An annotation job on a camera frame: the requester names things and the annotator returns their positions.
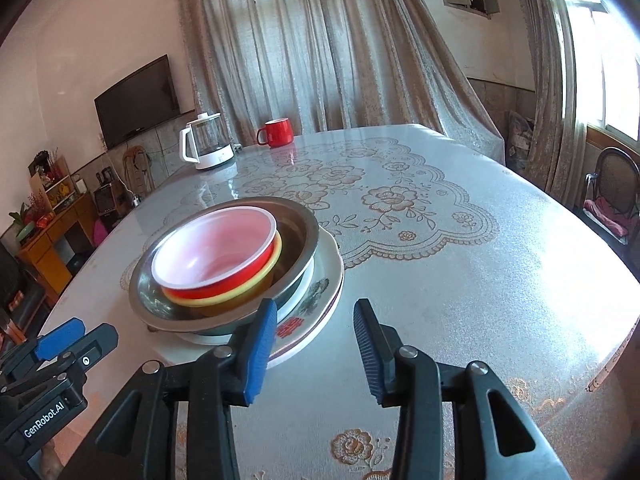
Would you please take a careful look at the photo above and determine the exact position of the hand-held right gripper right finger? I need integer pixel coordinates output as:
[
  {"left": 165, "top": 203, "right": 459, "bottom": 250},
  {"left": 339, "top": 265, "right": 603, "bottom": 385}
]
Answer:
[{"left": 353, "top": 298, "right": 571, "bottom": 480}]

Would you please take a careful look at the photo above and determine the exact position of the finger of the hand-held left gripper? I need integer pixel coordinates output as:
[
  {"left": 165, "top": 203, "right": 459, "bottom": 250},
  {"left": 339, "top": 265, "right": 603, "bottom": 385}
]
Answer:
[
  {"left": 60, "top": 323, "right": 119, "bottom": 378},
  {"left": 0, "top": 317, "right": 86, "bottom": 378}
]

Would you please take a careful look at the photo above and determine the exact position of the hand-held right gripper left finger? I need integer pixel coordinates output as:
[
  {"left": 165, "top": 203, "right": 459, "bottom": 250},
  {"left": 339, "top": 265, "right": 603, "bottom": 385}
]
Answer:
[{"left": 60, "top": 298, "right": 278, "bottom": 480}]

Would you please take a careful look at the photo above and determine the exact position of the yellow plastic bowl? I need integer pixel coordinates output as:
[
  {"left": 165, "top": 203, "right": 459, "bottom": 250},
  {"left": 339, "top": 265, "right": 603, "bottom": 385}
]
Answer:
[{"left": 161, "top": 232, "right": 283, "bottom": 308}]

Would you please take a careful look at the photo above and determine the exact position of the white plate with red characters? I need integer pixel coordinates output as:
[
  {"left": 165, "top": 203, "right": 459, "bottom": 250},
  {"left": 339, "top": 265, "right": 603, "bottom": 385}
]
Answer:
[{"left": 175, "top": 227, "right": 345, "bottom": 361}]

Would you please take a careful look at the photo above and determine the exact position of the red plastic bowl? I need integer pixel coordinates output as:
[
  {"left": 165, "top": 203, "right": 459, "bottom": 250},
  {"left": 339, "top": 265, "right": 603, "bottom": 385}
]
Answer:
[{"left": 151, "top": 206, "right": 278, "bottom": 301}]

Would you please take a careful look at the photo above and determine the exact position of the stainless steel bowl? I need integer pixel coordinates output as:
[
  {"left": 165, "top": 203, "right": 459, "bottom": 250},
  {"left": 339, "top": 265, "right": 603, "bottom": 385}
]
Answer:
[{"left": 128, "top": 196, "right": 321, "bottom": 333}]

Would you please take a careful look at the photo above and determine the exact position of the wooden desk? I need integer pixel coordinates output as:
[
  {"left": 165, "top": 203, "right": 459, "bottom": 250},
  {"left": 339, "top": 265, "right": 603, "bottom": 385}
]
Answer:
[{"left": 15, "top": 192, "right": 98, "bottom": 296}]

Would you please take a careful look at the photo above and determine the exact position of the potted plant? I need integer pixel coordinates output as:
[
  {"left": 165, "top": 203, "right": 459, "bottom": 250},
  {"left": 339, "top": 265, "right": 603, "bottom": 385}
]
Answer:
[{"left": 10, "top": 202, "right": 36, "bottom": 231}]

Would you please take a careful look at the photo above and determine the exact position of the wooden shelf with ornaments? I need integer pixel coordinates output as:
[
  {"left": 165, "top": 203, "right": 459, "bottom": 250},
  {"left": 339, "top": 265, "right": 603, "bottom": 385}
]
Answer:
[{"left": 27, "top": 155, "right": 76, "bottom": 211}]

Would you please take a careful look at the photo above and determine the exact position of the white glass electric kettle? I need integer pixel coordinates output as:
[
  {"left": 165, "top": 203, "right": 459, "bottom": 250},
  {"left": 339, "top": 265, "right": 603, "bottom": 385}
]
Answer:
[{"left": 179, "top": 112, "right": 236, "bottom": 171}]

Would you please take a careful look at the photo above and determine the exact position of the red mug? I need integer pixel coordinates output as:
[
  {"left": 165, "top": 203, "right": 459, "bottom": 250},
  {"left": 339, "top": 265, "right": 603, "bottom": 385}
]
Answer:
[{"left": 256, "top": 118, "right": 294, "bottom": 148}]

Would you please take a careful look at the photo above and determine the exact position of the bundle of bags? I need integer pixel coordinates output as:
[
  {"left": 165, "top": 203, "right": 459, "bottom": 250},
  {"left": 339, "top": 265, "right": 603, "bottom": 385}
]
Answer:
[{"left": 507, "top": 110, "right": 535, "bottom": 173}]

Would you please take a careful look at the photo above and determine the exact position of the wooden chair pink cushion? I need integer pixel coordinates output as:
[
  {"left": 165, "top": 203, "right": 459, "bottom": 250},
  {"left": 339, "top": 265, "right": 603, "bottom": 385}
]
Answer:
[{"left": 582, "top": 147, "right": 640, "bottom": 246}]

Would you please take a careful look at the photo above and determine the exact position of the wide grey curtain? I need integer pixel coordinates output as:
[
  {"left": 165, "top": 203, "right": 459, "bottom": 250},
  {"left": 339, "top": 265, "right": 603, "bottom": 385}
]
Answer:
[{"left": 175, "top": 0, "right": 506, "bottom": 166}]

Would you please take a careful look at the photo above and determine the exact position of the narrow grey window curtain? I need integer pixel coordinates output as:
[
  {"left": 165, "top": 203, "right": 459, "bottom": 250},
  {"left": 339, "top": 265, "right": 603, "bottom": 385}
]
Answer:
[{"left": 510, "top": 0, "right": 588, "bottom": 206}]

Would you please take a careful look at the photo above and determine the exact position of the window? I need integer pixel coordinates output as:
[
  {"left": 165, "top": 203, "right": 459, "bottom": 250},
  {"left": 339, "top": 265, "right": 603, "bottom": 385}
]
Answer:
[{"left": 565, "top": 0, "right": 640, "bottom": 141}]

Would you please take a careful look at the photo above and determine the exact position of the black wall television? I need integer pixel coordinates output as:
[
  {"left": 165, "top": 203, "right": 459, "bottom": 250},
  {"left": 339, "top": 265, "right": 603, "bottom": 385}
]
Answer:
[{"left": 94, "top": 55, "right": 181, "bottom": 151}]

